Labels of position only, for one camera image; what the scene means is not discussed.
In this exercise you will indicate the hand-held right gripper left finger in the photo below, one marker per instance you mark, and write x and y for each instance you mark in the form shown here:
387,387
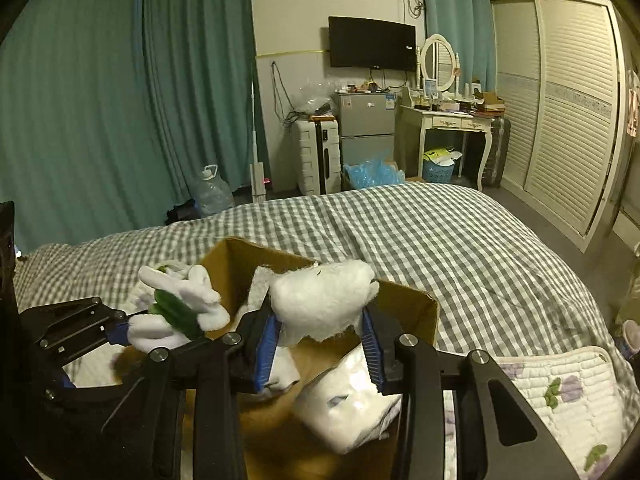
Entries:
262,355

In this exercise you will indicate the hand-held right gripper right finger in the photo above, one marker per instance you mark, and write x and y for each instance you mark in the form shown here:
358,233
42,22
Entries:
374,355

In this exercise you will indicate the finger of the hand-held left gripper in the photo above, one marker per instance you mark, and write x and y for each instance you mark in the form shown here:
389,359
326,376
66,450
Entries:
80,410
118,332

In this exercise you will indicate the white and green socks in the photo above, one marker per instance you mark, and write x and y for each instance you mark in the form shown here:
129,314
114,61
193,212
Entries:
170,300

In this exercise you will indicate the brown cardboard box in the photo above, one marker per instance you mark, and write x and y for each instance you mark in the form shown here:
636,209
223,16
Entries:
240,265

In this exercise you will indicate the white folded cloth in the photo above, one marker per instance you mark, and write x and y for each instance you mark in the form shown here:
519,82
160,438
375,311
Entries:
345,400

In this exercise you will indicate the grey checked bed cover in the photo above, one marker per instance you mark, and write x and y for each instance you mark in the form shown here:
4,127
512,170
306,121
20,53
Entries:
400,250

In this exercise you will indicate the black floor bag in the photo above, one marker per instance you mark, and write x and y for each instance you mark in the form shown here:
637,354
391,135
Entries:
181,212

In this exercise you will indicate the large clear water jug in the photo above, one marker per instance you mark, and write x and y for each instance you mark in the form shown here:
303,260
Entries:
212,195

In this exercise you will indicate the blue plastic bag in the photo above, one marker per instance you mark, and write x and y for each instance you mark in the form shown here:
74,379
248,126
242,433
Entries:
372,172

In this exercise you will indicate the quilted floral pillow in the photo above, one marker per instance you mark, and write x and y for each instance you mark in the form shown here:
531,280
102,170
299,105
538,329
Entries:
560,400

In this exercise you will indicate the wide teal curtain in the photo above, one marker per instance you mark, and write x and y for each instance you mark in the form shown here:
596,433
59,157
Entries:
100,90

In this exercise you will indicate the white stick vacuum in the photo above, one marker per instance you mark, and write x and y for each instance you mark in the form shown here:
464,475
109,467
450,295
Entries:
256,160

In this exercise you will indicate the blue laundry basket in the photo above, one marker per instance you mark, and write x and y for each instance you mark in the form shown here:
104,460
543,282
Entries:
439,170

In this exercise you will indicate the white ribbed suitcase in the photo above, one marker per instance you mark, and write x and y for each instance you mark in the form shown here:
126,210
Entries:
315,155

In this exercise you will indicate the grey small refrigerator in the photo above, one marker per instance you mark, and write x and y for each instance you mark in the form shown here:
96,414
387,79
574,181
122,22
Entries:
365,125

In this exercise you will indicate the dark grey suitcase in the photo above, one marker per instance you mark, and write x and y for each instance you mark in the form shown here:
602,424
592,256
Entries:
499,152

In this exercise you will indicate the white dressing table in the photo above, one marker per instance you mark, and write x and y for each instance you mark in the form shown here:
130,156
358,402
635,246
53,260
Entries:
450,122

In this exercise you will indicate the clear plastic bags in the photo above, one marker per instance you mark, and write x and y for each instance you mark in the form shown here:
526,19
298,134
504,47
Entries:
312,95

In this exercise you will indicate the clutter on dressing table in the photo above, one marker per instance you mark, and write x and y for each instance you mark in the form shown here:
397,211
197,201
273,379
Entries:
475,102

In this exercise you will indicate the white oval vanity mirror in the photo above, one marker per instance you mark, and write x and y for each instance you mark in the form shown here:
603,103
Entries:
439,60

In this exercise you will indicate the white louvred wardrobe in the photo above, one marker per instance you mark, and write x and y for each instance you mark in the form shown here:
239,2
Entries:
560,105

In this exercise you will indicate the narrow teal curtain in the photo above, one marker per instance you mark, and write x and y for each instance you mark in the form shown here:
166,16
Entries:
452,15

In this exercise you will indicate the red hanging ornament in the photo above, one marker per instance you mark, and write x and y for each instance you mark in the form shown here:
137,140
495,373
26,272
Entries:
633,105

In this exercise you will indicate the small picture frame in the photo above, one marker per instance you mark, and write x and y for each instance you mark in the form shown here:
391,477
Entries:
430,86

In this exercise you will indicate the black wall television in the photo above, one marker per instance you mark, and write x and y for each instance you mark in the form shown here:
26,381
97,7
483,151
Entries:
372,42

